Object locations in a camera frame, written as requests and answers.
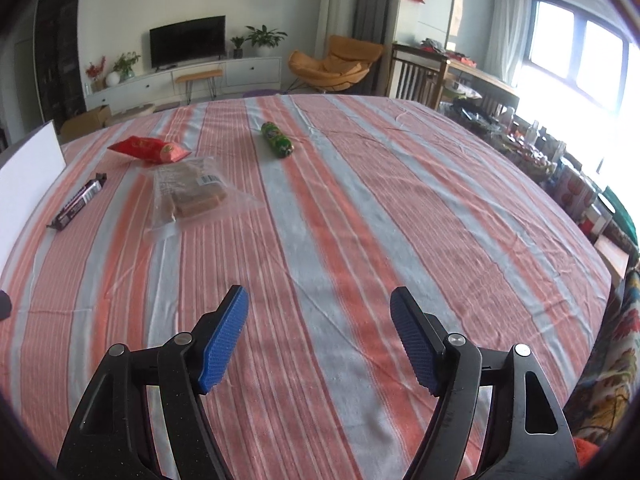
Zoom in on snickers chocolate bar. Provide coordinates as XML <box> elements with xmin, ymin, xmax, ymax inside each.
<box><xmin>48</xmin><ymin>174</ymin><xmax>107</xmax><ymax>232</ymax></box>

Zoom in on floral cushion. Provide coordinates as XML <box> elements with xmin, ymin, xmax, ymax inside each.
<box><xmin>564</xmin><ymin>266</ymin><xmax>639</xmax><ymax>448</ymax></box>

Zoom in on white storage box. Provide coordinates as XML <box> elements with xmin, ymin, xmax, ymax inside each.
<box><xmin>0</xmin><ymin>122</ymin><xmax>66</xmax><ymax>268</ymax></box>

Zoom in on cardboard box on floor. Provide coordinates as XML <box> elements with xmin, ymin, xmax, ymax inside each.
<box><xmin>58</xmin><ymin>105</ymin><xmax>112</xmax><ymax>144</ymax></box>

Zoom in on red snack packet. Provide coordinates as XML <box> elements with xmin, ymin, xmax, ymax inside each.
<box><xmin>108</xmin><ymin>136</ymin><xmax>191</xmax><ymax>165</ymax></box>

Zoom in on clear bag brown cakes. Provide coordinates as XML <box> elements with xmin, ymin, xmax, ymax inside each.
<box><xmin>144</xmin><ymin>156</ymin><xmax>264</xmax><ymax>240</ymax></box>

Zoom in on red flowers vase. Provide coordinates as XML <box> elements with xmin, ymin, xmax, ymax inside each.
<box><xmin>86</xmin><ymin>56</ymin><xmax>106</xmax><ymax>92</ymax></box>

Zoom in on green plant white vase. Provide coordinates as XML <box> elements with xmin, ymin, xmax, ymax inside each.
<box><xmin>105</xmin><ymin>51</ymin><xmax>141</xmax><ymax>87</ymax></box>

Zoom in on wooden stool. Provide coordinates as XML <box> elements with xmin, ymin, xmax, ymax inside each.
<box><xmin>175</xmin><ymin>68</ymin><xmax>224</xmax><ymax>105</ymax></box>

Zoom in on striped red grey tablecloth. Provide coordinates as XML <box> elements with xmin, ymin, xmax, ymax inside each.
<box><xmin>1</xmin><ymin>96</ymin><xmax>611</xmax><ymax>479</ymax></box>

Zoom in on green snack roll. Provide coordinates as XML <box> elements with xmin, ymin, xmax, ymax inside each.
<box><xmin>260</xmin><ymin>122</ymin><xmax>294</xmax><ymax>158</ymax></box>

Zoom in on white tv cabinet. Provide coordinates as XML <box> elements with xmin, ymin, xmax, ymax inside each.
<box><xmin>85</xmin><ymin>56</ymin><xmax>282</xmax><ymax>112</ymax></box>

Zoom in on black television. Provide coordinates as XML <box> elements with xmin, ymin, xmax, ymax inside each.
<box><xmin>149</xmin><ymin>15</ymin><xmax>226</xmax><ymax>68</ymax></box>

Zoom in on cluttered side table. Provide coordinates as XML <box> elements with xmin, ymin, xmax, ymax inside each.
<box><xmin>439</xmin><ymin>54</ymin><xmax>640</xmax><ymax>261</ymax></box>

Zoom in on small potted plant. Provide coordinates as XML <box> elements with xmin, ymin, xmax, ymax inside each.
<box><xmin>230</xmin><ymin>36</ymin><xmax>246</xmax><ymax>58</ymax></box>

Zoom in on potted green plant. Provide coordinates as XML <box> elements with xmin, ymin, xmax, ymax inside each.
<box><xmin>246</xmin><ymin>25</ymin><xmax>288</xmax><ymax>58</ymax></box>

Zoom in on wooden dining chair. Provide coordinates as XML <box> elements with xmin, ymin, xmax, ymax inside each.
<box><xmin>386</xmin><ymin>44</ymin><xmax>450</xmax><ymax>110</ymax></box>

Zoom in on orange lounge chair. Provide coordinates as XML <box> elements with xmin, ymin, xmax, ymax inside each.
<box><xmin>288</xmin><ymin>35</ymin><xmax>384</xmax><ymax>92</ymax></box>

